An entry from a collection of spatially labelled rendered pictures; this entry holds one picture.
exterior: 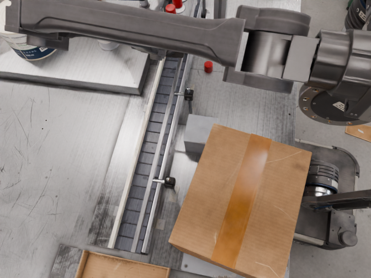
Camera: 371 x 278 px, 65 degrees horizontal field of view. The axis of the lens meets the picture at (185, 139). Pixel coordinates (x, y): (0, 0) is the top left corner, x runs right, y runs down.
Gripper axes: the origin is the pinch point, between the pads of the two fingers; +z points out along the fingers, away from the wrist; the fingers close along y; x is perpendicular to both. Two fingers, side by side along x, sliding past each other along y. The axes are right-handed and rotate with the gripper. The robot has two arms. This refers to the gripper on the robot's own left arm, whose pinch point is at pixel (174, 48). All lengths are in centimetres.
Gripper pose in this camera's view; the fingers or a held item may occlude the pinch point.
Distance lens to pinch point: 111.6
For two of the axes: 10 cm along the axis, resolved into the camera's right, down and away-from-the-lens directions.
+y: -9.8, -1.4, 1.4
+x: -1.0, 9.6, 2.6
